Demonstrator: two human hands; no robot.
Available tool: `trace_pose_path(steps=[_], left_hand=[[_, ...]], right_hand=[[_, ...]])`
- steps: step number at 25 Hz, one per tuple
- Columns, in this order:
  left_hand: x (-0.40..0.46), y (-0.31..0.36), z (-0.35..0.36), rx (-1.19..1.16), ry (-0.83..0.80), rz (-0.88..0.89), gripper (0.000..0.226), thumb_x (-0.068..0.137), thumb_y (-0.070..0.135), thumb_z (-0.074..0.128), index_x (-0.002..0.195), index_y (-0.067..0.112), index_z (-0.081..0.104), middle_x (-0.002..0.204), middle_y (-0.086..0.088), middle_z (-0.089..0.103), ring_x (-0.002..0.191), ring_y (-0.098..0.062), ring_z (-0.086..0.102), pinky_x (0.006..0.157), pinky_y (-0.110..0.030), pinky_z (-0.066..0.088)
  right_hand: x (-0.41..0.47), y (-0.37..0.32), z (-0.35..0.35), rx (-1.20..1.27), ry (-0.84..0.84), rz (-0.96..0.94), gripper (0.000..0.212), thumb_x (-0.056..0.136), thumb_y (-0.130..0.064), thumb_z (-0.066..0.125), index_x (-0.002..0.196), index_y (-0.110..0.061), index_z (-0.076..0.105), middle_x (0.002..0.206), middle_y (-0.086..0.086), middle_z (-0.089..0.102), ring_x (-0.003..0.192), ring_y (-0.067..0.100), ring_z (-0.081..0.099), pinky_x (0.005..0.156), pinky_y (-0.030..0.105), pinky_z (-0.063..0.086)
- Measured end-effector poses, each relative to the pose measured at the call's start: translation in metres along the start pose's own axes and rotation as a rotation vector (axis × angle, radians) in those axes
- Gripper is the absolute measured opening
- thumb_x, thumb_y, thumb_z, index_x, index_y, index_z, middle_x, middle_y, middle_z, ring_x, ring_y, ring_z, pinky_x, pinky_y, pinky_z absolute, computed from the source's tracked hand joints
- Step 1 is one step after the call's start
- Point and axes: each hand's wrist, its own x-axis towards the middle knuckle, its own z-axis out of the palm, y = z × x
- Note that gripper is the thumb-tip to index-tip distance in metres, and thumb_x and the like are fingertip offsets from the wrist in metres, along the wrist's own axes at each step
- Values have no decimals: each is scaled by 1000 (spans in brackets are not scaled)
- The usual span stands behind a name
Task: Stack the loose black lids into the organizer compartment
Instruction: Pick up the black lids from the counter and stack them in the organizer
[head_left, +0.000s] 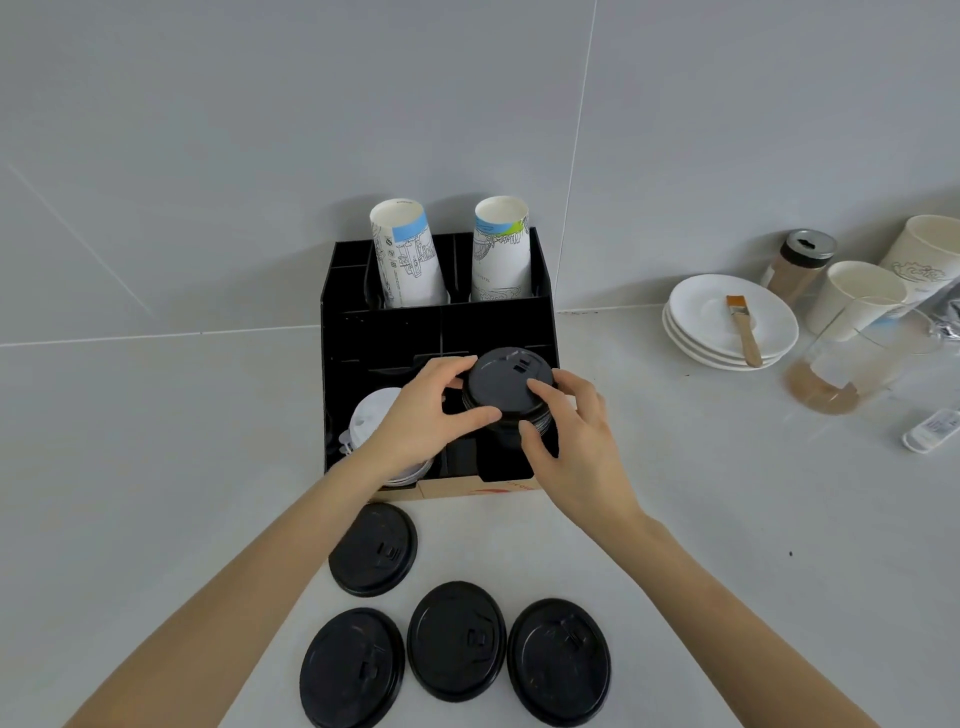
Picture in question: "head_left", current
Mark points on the person's left hand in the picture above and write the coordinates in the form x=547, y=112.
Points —
x=409, y=427

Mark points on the person's right hand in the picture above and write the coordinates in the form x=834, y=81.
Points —
x=581, y=457

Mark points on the person's right middle finger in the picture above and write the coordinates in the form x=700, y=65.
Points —
x=577, y=386

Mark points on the person's left thumb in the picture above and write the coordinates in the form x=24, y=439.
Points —
x=472, y=421

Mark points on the person's right thumb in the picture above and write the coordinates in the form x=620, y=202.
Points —
x=536, y=446

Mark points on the stack of black cup lids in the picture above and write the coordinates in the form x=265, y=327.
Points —
x=506, y=379

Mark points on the person's right forearm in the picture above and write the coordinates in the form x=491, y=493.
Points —
x=720, y=622

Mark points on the person's left forearm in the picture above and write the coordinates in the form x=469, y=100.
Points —
x=247, y=592

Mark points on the brown cardboard sheet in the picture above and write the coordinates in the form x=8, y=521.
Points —
x=465, y=487

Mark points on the stack of white cup lids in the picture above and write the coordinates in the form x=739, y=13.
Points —
x=371, y=416

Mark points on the black cup and lid organizer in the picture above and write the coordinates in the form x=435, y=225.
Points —
x=390, y=341

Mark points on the white saucer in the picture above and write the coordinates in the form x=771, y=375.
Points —
x=697, y=359
x=705, y=311
x=694, y=351

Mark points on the stack of green-printed paper cups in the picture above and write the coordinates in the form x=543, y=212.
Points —
x=501, y=255

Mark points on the single black lid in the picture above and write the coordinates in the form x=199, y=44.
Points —
x=351, y=671
x=457, y=641
x=559, y=664
x=373, y=550

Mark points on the stack of blue-printed paper cups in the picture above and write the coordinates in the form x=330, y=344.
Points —
x=409, y=259

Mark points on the brown powder jar silver lid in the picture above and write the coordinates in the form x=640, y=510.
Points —
x=795, y=270

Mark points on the clear glass pitcher brown liquid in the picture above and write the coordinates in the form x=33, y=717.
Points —
x=847, y=375

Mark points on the plain white paper cup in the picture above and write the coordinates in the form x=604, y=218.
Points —
x=851, y=296

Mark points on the white labelled device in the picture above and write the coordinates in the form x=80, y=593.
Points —
x=934, y=431

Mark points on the large patterned paper cup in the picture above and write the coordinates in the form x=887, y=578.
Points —
x=926, y=259

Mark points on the silver foil bag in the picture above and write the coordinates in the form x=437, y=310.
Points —
x=949, y=315

